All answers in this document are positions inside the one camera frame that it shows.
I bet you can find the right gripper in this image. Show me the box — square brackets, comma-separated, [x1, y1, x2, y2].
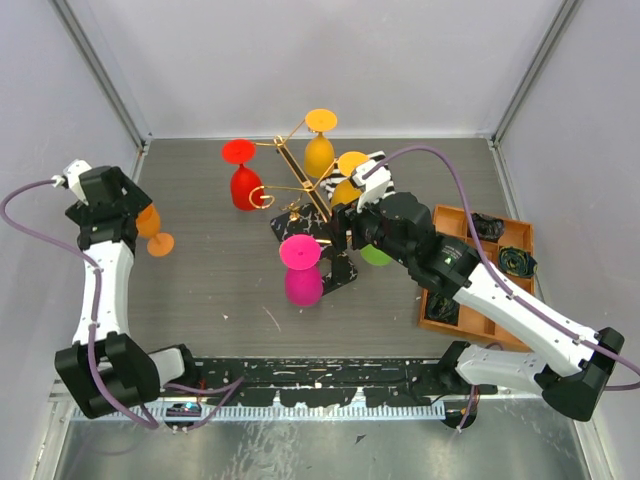
[322, 185, 414, 267]

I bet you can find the green plastic wine glass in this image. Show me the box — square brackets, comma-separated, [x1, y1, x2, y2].
[360, 245, 392, 267]

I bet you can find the gold wine glass rack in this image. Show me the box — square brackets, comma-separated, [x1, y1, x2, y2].
[267, 117, 357, 295]

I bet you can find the pink plastic wine glass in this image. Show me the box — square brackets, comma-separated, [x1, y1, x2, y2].
[279, 234, 324, 307]

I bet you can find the yellow wine glass cluster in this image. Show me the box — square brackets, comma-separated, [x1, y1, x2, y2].
[304, 108, 338, 179]

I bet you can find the red plastic wine glass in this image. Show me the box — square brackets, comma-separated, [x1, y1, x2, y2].
[221, 139, 264, 211]

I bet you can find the orange plastic wine glass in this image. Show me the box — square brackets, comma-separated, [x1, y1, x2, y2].
[136, 204, 175, 257]

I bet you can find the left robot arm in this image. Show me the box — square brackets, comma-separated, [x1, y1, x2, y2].
[54, 159, 200, 419]

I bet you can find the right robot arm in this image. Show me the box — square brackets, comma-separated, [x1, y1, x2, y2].
[330, 192, 624, 422]

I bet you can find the black white striped cloth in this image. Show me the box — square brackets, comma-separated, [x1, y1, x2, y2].
[323, 151, 396, 201]

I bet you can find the rolled dark sock bottom left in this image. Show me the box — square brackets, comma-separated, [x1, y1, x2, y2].
[425, 293, 460, 325]

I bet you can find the rolled dark sock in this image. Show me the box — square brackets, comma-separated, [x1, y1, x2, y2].
[471, 213, 506, 242]
[498, 246, 538, 279]
[425, 293, 460, 325]

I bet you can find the rolled dark sock top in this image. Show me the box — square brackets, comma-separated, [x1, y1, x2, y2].
[471, 213, 506, 242]

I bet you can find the orange wooden compartment tray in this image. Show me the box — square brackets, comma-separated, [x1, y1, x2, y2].
[417, 205, 538, 351]

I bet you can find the rolled dark sock right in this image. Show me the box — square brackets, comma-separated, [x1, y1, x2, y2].
[498, 246, 538, 279]

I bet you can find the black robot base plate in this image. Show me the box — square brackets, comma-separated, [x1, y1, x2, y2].
[178, 357, 471, 408]

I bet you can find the aluminium frame rail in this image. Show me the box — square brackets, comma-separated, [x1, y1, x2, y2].
[44, 357, 596, 436]

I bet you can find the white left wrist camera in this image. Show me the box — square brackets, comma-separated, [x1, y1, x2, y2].
[51, 159, 92, 205]

